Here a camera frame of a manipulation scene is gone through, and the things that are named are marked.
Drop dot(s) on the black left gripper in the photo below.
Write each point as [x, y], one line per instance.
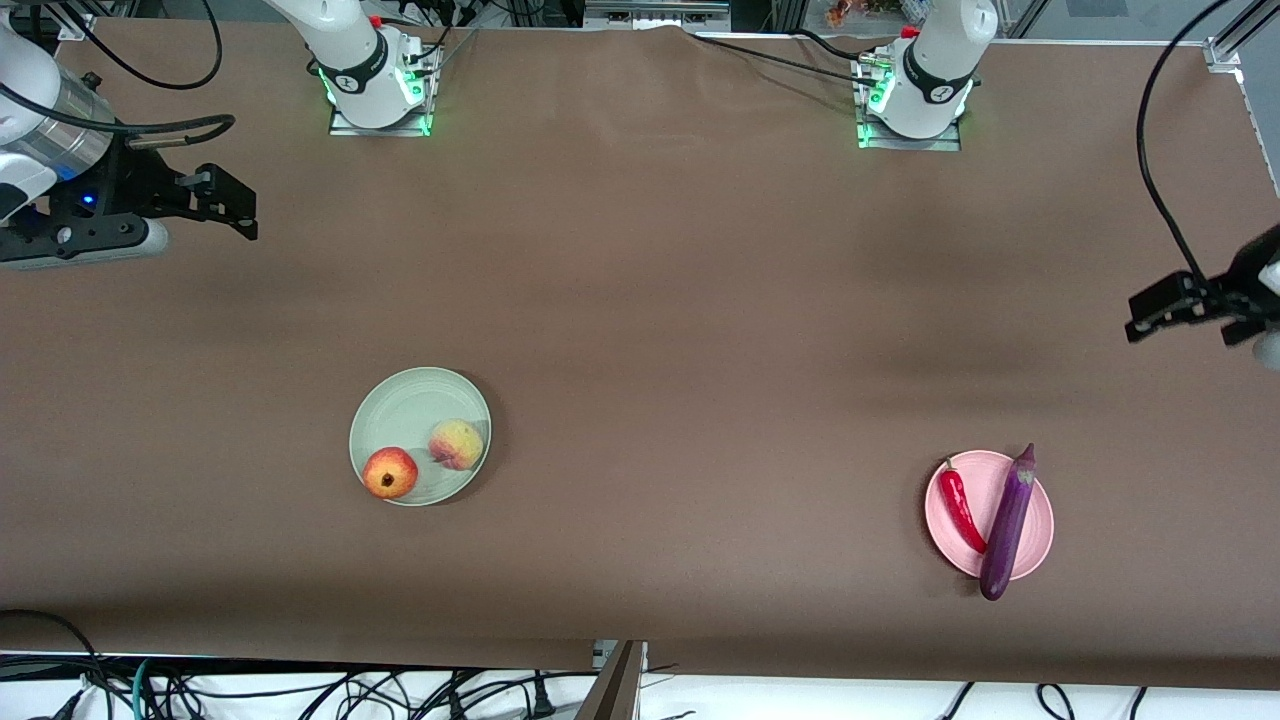
[1246, 274]

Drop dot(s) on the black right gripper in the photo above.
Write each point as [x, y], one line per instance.
[133, 182]

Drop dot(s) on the purple eggplant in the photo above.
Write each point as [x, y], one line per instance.
[1008, 530]

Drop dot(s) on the red chili pepper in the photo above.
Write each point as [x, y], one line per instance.
[960, 505]

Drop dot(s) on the red apple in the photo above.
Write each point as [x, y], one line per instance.
[390, 473]

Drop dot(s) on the yellow pink peach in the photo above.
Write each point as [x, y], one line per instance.
[457, 445]

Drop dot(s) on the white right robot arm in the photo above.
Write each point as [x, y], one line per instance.
[350, 50]

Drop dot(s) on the pink plate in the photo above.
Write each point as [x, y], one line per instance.
[985, 490]

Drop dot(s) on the pale green plate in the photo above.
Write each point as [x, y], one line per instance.
[410, 410]

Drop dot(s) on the brown table mat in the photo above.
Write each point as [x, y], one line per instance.
[600, 200]

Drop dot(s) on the colourful background item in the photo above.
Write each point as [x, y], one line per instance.
[845, 12]

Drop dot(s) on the white object at table edge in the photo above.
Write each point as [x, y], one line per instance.
[615, 690]

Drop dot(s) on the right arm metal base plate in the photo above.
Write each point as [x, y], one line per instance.
[345, 126]

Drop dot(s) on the aluminium frame corner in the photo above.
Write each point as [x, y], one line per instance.
[1235, 45]
[72, 25]

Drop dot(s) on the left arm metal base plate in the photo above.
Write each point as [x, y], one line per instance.
[945, 144]

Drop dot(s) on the aluminium rail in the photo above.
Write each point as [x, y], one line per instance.
[655, 12]

